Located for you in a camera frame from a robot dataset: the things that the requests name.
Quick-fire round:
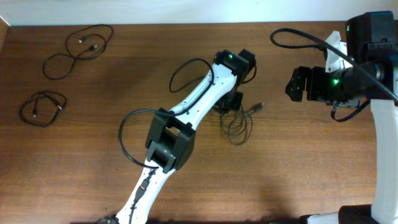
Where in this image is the black USB cable bundle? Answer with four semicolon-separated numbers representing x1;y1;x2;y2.
218;101;266;146

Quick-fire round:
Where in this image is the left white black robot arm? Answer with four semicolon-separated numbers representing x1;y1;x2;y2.
97;49;257;223

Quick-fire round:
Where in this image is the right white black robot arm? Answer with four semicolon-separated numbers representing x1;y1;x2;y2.
281;11;397;223

